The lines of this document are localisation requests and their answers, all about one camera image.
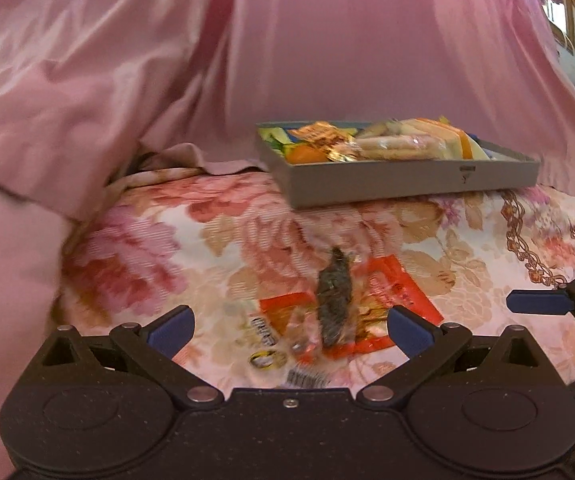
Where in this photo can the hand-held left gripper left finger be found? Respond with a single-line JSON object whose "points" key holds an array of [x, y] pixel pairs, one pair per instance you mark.
{"points": [[170, 331]]}

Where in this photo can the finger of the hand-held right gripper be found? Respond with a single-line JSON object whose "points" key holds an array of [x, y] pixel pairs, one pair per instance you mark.
{"points": [[537, 302]]}

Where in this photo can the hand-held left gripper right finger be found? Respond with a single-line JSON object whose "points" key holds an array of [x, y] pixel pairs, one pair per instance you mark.
{"points": [[410, 331]]}

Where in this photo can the red clear snack packet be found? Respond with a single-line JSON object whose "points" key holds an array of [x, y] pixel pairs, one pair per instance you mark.
{"points": [[407, 295]]}

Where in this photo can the dark dried snack clear packet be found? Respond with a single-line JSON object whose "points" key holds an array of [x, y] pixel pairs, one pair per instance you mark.
{"points": [[332, 305]]}

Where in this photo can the grey cardboard box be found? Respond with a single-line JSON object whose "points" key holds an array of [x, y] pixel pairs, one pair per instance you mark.
{"points": [[392, 185]]}

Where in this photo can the round rice cracker packet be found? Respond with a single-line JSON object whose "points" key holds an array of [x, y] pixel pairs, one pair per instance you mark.
{"points": [[397, 148]]}

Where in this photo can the orange mandarin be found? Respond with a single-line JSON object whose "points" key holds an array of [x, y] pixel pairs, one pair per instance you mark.
{"points": [[305, 155]]}

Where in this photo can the gold foil snack packet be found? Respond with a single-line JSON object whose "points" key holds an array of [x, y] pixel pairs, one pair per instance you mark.
{"points": [[325, 137]]}

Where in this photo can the yellow green wafer packet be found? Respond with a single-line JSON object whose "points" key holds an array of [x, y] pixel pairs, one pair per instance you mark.
{"points": [[272, 138]]}

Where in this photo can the floral bedsheet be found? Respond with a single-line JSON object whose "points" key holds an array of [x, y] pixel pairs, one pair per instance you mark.
{"points": [[167, 260]]}

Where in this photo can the pale yellow wrapped packet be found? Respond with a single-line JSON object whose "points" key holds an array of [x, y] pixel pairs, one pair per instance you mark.
{"points": [[447, 137]]}

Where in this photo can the pink quilt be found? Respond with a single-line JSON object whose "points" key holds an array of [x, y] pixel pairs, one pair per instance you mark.
{"points": [[317, 35]]}

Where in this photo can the window frame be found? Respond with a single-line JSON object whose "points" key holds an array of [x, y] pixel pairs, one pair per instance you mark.
{"points": [[562, 27]]}

